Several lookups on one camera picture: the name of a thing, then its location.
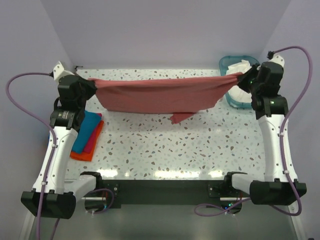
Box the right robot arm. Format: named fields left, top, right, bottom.
left=222, top=61, right=307, bottom=206

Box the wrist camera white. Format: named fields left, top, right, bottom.
left=267, top=51, right=285, bottom=68
left=52, top=61, right=74, bottom=83

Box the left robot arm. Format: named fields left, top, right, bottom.
left=21, top=74, right=104, bottom=219

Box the aluminium rail frame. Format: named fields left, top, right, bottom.
left=18, top=159, right=300, bottom=240

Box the white t shirt in bin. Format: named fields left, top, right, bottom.
left=226, top=59, right=253, bottom=104

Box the salmon pink t shirt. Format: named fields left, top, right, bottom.
left=89, top=72, right=240, bottom=124

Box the teal plastic bin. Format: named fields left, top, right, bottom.
left=218, top=55, right=261, bottom=109

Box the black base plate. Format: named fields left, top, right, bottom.
left=84, top=179, right=249, bottom=213

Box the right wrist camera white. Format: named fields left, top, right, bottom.
left=267, top=51, right=285, bottom=68

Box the folded orange t shirt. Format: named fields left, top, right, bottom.
left=70, top=120, right=104, bottom=162

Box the folded teal t shirt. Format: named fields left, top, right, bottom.
left=72, top=111, right=102, bottom=154

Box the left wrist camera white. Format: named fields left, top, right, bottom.
left=52, top=61, right=74, bottom=83

